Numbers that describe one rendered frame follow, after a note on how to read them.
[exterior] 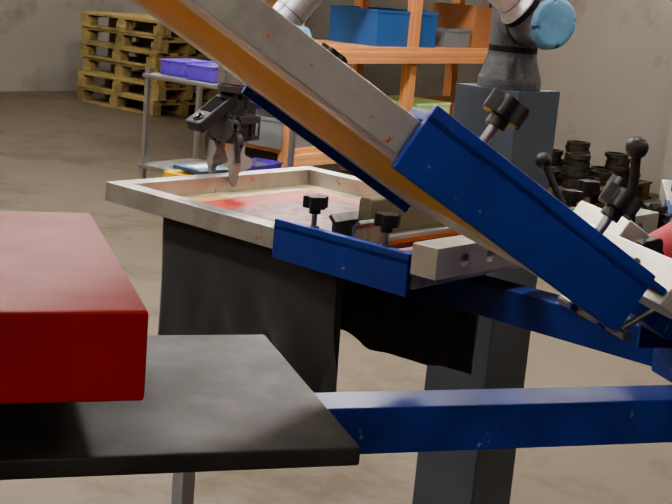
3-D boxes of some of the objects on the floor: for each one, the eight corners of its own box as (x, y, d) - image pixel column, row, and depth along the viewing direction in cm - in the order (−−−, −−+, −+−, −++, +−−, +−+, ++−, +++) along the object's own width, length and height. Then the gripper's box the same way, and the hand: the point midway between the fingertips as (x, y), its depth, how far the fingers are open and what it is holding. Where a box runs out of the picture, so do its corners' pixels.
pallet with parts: (656, 200, 932) (663, 146, 924) (578, 212, 849) (586, 154, 840) (566, 182, 981) (573, 131, 972) (485, 192, 898) (491, 137, 889)
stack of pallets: (222, 114, 1228) (228, 24, 1209) (156, 117, 1165) (161, 21, 1146) (140, 98, 1306) (144, 13, 1287) (74, 100, 1243) (77, 10, 1224)
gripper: (271, 88, 266) (264, 187, 270) (231, 81, 274) (225, 177, 278) (242, 89, 259) (235, 190, 264) (202, 82, 267) (196, 180, 272)
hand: (220, 178), depth 269 cm, fingers open, 5 cm apart
